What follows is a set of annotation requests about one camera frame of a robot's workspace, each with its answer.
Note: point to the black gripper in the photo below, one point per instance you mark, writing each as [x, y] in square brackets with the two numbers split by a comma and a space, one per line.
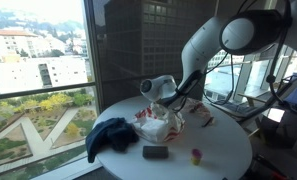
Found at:
[174, 101]

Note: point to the peach t-shirt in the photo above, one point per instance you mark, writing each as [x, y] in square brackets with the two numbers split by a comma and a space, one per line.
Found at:
[198, 108]

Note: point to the white red plastic bag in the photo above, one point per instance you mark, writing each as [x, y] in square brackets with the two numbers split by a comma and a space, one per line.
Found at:
[158, 128]

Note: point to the yellow container magenta lid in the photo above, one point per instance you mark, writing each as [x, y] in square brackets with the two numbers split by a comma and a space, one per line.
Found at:
[196, 157]

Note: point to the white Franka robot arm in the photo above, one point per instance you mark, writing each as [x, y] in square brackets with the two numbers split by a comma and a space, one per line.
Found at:
[201, 46]

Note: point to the black rectangular box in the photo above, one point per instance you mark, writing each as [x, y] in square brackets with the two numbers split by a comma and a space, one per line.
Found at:
[155, 152]

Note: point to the dark blue cloth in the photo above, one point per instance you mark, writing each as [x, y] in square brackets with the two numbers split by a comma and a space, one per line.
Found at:
[111, 133]

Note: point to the wooden desk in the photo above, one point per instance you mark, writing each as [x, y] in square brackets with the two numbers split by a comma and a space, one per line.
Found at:
[251, 96]

